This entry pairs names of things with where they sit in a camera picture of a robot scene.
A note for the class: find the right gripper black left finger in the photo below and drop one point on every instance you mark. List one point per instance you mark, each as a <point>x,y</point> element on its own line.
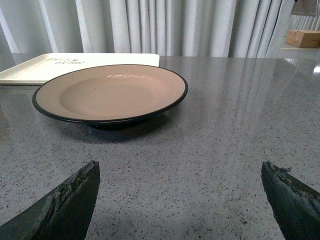
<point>64,213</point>

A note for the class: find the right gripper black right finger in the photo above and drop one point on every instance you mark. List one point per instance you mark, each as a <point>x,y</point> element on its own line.
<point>295,205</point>

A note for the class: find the beige plate with black rim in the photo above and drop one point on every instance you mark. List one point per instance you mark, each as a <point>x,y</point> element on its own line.
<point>110,96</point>

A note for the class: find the cream bear-print tray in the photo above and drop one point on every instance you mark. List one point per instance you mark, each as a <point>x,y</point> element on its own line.
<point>45,67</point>

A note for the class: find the brown cardboard box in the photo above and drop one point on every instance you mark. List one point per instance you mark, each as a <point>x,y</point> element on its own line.
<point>303,38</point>

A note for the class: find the grey pleated curtain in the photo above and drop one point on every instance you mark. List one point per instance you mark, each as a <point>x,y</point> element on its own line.
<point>190,28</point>

